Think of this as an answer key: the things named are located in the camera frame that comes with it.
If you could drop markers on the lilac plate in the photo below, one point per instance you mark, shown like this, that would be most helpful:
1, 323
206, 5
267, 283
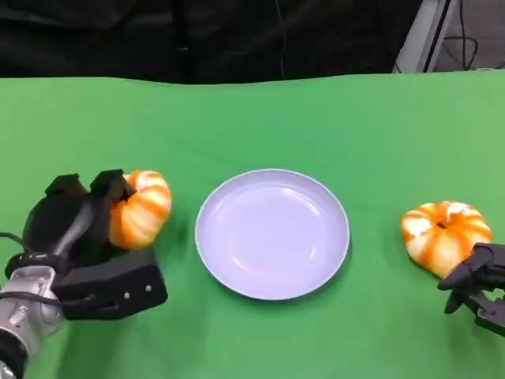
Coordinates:
272, 237

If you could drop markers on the green table cloth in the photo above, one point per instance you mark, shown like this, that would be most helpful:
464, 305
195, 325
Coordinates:
252, 130

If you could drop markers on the black backdrop curtain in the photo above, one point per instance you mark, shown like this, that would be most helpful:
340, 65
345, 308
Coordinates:
118, 35

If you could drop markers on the orange white toy bread roll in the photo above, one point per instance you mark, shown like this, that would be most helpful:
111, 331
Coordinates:
142, 213
438, 237

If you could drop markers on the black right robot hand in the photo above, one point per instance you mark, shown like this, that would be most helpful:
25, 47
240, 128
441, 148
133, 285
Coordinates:
479, 276

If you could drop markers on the grey metal frame post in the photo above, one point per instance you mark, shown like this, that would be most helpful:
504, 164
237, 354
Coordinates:
426, 35

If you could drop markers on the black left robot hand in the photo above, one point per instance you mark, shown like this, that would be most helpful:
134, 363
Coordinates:
63, 225

